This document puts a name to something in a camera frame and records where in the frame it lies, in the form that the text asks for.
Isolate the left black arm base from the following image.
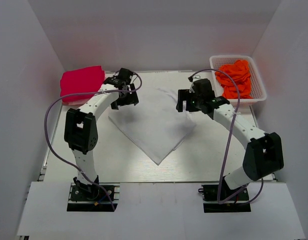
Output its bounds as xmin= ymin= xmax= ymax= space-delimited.
xmin=66 ymin=183 xmax=120 ymax=213

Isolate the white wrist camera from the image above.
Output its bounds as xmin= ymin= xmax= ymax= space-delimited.
xmin=121 ymin=83 xmax=136 ymax=94
xmin=189 ymin=81 xmax=196 ymax=94

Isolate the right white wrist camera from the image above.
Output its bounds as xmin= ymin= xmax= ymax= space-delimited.
xmin=189 ymin=81 xmax=196 ymax=94

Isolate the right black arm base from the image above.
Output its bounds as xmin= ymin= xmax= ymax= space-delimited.
xmin=197 ymin=184 xmax=251 ymax=213

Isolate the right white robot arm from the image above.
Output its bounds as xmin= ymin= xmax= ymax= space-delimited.
xmin=176 ymin=78 xmax=284 ymax=200

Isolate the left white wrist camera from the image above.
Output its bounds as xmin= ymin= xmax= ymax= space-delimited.
xmin=121 ymin=83 xmax=136 ymax=94

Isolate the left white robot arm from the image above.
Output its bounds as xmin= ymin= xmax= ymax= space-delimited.
xmin=64 ymin=68 xmax=139 ymax=200

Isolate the folded magenta t shirt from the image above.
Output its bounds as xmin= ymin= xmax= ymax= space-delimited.
xmin=60 ymin=65 xmax=106 ymax=97

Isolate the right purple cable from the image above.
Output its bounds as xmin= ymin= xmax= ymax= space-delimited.
xmin=187 ymin=68 xmax=265 ymax=206

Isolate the white t shirt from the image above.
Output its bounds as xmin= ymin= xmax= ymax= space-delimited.
xmin=108 ymin=87 xmax=196 ymax=165

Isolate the orange t shirt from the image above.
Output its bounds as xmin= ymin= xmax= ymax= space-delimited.
xmin=215 ymin=59 xmax=252 ymax=99

